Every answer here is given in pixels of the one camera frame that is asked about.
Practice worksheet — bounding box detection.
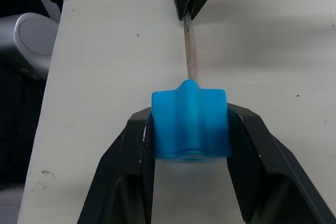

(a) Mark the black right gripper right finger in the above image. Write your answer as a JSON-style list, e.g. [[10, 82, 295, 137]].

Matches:
[[225, 102, 333, 224]]

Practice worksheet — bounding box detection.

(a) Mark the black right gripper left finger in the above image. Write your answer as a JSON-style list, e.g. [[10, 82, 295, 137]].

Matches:
[[77, 107, 156, 224]]

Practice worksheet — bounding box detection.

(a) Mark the beige braided lace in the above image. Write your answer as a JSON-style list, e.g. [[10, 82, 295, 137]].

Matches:
[[182, 14, 201, 81]]

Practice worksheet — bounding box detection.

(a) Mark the blue star-shaped plastic block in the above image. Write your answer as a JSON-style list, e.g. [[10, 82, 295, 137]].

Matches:
[[151, 79, 233, 164]]

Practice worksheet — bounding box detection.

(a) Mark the silver robot body joint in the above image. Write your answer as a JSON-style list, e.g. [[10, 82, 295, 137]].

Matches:
[[0, 12, 59, 78]]

